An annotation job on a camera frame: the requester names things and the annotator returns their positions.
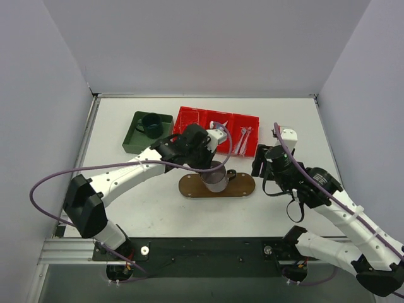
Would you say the clear acrylic toothbrush holder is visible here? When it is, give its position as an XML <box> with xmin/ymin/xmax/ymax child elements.
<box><xmin>173</xmin><ymin>107</ymin><xmax>200</xmax><ymax>133</ymax></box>

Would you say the lilac mug black handle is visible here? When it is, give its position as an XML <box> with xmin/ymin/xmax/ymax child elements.
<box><xmin>199</xmin><ymin>166</ymin><xmax>237</xmax><ymax>193</ymax></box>

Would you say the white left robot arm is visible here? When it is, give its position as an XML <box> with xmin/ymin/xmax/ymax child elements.
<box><xmin>63</xmin><ymin>124</ymin><xmax>227</xmax><ymax>260</ymax></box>

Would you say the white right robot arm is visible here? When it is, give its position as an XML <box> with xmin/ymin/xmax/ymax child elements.
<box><xmin>252</xmin><ymin>145</ymin><xmax>403</xmax><ymax>297</ymax></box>

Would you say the blue white toothpaste tube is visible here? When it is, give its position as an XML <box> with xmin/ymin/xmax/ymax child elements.
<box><xmin>209</xmin><ymin>121</ymin><xmax>228</xmax><ymax>130</ymax></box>

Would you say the oval wooden tray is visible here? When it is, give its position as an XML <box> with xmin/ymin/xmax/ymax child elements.
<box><xmin>179</xmin><ymin>172</ymin><xmax>256</xmax><ymax>198</ymax></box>

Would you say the white toothbrush right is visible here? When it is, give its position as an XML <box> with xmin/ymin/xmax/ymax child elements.
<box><xmin>239</xmin><ymin>127</ymin><xmax>252</xmax><ymax>156</ymax></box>

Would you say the red compartment tray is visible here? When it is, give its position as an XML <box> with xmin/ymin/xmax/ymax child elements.
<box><xmin>172</xmin><ymin>106</ymin><xmax>260</xmax><ymax>158</ymax></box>

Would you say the dark green mug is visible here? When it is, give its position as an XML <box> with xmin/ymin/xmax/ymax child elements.
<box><xmin>135</xmin><ymin>113</ymin><xmax>163</xmax><ymax>139</ymax></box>

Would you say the green plastic bin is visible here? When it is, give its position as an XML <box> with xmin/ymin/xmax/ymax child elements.
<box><xmin>122</xmin><ymin>111</ymin><xmax>174</xmax><ymax>154</ymax></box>

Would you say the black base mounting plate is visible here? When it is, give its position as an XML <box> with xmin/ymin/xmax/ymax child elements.
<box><xmin>92</xmin><ymin>237</ymin><xmax>310</xmax><ymax>281</ymax></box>

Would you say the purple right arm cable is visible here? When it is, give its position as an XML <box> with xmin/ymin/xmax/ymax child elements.
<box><xmin>273</xmin><ymin>122</ymin><xmax>404</xmax><ymax>287</ymax></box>

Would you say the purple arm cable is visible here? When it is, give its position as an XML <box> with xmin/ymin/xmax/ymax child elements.
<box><xmin>30</xmin><ymin>122</ymin><xmax>233</xmax><ymax>283</ymax></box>
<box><xmin>273</xmin><ymin>122</ymin><xmax>404</xmax><ymax>287</ymax></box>

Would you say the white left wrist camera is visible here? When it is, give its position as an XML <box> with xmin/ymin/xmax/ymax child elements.
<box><xmin>206</xmin><ymin>122</ymin><xmax>228</xmax><ymax>152</ymax></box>

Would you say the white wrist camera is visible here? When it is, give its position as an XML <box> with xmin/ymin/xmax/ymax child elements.
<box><xmin>206</xmin><ymin>122</ymin><xmax>228</xmax><ymax>152</ymax></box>
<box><xmin>278</xmin><ymin>126</ymin><xmax>298</xmax><ymax>154</ymax></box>

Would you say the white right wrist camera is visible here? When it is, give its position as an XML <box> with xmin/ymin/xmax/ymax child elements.
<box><xmin>278</xmin><ymin>126</ymin><xmax>298</xmax><ymax>154</ymax></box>

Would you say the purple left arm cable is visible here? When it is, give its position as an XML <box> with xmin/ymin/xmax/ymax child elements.
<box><xmin>30</xmin><ymin>122</ymin><xmax>233</xmax><ymax>283</ymax></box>

